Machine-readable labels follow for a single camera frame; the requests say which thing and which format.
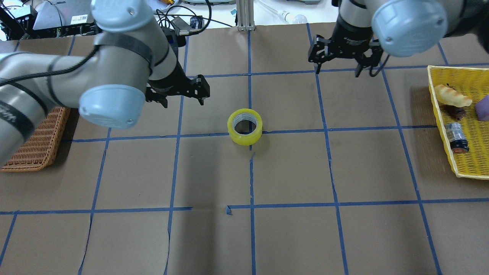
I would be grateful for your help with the brown wicker basket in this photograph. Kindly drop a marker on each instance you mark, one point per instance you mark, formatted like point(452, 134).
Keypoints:
point(41, 149)

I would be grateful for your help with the purple foam cube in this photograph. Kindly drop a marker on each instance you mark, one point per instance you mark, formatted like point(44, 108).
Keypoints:
point(482, 109)

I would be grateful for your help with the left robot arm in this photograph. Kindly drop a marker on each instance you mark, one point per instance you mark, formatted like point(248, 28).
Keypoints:
point(130, 64)

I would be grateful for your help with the toy croissant bread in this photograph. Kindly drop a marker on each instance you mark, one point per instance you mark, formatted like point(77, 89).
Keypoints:
point(449, 96)

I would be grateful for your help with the small brown toy piece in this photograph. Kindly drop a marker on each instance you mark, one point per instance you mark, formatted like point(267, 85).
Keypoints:
point(457, 113)

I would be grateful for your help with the light bulb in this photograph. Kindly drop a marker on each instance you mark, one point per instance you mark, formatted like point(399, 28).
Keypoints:
point(285, 15)

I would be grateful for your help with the yellow plastic basket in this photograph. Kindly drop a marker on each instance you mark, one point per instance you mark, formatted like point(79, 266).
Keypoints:
point(472, 82)

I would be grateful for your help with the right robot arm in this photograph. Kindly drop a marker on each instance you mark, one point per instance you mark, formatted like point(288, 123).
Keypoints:
point(408, 27)

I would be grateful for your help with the yellow tape roll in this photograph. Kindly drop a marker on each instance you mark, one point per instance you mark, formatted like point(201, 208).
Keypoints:
point(245, 127)

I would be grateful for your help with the small dark glass bottle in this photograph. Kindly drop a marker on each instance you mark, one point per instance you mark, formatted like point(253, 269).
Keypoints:
point(457, 139)

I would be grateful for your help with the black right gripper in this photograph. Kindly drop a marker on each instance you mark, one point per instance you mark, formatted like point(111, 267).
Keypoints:
point(350, 39)

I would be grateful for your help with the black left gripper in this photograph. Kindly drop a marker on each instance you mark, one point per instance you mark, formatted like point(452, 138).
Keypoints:
point(170, 81)

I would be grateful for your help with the aluminium frame post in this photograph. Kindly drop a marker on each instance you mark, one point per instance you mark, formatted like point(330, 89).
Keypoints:
point(245, 15)

